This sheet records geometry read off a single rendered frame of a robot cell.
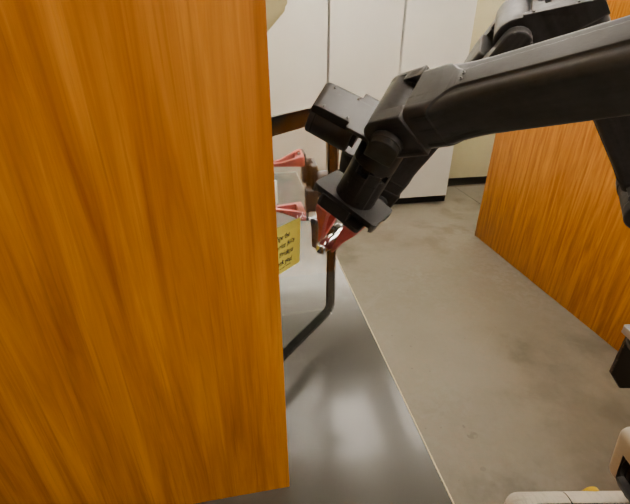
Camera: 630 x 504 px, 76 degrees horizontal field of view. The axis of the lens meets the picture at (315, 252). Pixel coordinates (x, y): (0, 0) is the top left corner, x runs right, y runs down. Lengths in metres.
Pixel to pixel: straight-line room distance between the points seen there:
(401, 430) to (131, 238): 0.50
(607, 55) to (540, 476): 1.75
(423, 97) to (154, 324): 0.33
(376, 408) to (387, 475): 0.11
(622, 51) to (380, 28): 3.42
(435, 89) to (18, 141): 0.34
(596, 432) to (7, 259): 2.13
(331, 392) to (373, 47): 3.24
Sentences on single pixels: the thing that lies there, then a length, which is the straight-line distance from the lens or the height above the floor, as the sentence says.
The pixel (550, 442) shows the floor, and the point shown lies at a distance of 2.08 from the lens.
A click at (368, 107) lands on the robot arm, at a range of 0.50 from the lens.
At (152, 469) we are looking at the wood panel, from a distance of 0.58.
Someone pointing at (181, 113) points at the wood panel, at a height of 1.43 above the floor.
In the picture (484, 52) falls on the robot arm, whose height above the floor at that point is 1.46.
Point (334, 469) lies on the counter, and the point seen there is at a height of 0.94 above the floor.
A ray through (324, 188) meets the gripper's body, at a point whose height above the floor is 1.30.
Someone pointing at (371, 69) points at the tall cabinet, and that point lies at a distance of 3.70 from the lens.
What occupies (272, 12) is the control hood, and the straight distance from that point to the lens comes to 0.41.
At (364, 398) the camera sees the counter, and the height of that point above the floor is 0.94.
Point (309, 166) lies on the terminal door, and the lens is 0.61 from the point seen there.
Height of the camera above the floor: 1.48
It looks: 28 degrees down
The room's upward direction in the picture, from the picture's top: straight up
